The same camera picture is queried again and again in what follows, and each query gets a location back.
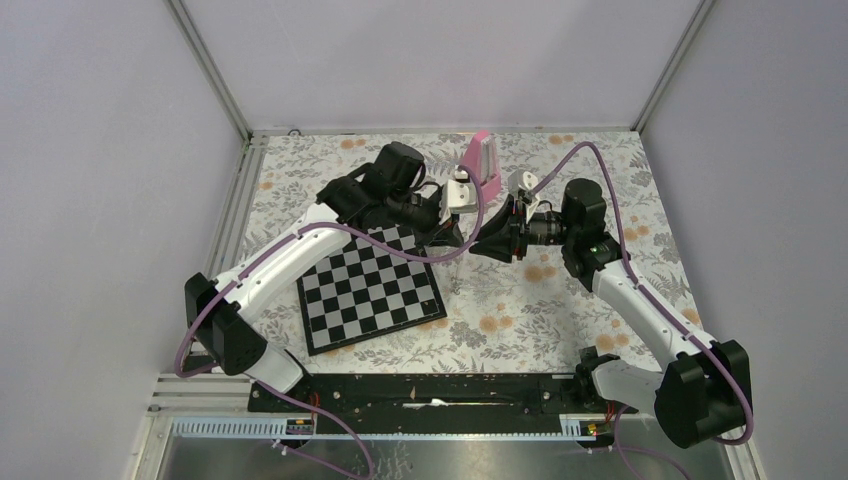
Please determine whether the pink metronome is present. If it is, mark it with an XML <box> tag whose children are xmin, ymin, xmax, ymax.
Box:
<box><xmin>460</xmin><ymin>130</ymin><xmax>502</xmax><ymax>205</ymax></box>

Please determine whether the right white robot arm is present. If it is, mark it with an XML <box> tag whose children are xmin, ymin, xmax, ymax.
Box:
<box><xmin>470</xmin><ymin>172</ymin><xmax>753</xmax><ymax>448</ymax></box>

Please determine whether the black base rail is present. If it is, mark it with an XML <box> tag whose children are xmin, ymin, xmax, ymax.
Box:
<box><xmin>247</xmin><ymin>373</ymin><xmax>621</xmax><ymax>436</ymax></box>

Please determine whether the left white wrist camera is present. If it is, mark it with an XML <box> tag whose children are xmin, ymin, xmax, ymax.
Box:
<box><xmin>439</xmin><ymin>168</ymin><xmax>479</xmax><ymax>220</ymax></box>

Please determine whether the black white chessboard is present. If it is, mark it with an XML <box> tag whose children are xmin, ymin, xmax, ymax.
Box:
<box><xmin>296</xmin><ymin>237</ymin><xmax>447</xmax><ymax>356</ymax></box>

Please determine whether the white slotted cable duct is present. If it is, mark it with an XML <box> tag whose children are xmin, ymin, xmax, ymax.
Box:
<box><xmin>172</xmin><ymin>415</ymin><xmax>597</xmax><ymax>442</ymax></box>

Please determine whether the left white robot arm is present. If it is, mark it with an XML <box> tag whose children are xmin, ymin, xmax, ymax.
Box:
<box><xmin>174</xmin><ymin>142</ymin><xmax>483</xmax><ymax>411</ymax></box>

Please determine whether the floral table mat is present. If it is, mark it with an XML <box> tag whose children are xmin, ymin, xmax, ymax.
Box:
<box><xmin>242</xmin><ymin>132</ymin><xmax>701</xmax><ymax>373</ymax></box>

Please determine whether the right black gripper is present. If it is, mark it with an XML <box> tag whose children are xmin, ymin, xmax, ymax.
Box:
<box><xmin>468</xmin><ymin>194</ymin><xmax>577</xmax><ymax>265</ymax></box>

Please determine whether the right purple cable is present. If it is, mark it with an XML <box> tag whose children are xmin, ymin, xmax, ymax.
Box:
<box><xmin>529</xmin><ymin>141</ymin><xmax>757</xmax><ymax>480</ymax></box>

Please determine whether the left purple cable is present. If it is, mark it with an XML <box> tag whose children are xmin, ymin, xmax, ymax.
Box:
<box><xmin>173</xmin><ymin>165</ymin><xmax>485</xmax><ymax>480</ymax></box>

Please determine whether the purple cable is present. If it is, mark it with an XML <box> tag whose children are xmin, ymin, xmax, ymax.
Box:
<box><xmin>173</xmin><ymin>165</ymin><xmax>485</xmax><ymax>480</ymax></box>
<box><xmin>529</xmin><ymin>141</ymin><xmax>757</xmax><ymax>480</ymax></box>

